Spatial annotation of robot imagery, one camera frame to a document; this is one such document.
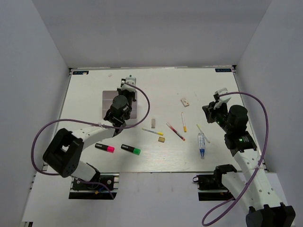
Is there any clear glue bottle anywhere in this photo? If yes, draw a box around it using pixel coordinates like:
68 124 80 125
197 132 205 158

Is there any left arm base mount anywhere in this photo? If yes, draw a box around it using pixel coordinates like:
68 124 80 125
69 174 119 200

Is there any green black highlighter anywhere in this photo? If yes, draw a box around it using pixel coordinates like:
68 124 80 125
121 144 141 155

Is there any left white organizer box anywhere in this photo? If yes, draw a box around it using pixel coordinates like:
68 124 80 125
102 90 118 118

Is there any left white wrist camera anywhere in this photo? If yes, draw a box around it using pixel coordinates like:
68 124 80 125
121 75 136 92

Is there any red ink pen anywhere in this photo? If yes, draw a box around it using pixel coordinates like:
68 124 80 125
166 122 186 141

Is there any white boxed eraser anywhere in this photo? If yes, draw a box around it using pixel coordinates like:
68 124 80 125
180 98 189 107

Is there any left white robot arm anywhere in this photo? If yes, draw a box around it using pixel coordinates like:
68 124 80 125
43 88 136 189

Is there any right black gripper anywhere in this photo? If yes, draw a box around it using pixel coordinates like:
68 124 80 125
202 100 233 133

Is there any right blue corner label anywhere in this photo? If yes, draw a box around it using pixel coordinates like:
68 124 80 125
215 68 232 73

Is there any orange capped white marker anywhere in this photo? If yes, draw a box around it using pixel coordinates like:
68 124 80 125
181 112 187 132

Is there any yellow capped white marker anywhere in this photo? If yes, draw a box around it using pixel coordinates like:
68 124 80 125
142 128 164 136

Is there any left blue corner label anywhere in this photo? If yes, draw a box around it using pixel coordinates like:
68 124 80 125
72 70 89 75

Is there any small tan eraser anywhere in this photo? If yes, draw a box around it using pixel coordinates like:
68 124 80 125
158 137 165 143

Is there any pale yellow capped marker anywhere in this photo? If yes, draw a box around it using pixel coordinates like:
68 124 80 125
196 123 211 143

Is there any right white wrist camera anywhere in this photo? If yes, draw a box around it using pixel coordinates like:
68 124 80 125
214 87 231 109

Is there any grey dirty eraser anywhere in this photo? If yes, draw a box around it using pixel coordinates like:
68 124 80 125
151 118 156 129

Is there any pink black highlighter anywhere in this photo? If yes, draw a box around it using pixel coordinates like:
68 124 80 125
95 143 115 153

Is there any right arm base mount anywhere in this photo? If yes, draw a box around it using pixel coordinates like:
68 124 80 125
192 174 233 201

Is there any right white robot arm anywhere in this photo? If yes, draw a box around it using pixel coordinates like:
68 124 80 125
202 102 295 227

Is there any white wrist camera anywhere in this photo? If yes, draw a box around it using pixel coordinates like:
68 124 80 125
214 87 231 109
121 75 136 92

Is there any blue corner label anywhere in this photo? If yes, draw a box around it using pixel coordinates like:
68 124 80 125
72 70 89 75
215 68 232 73

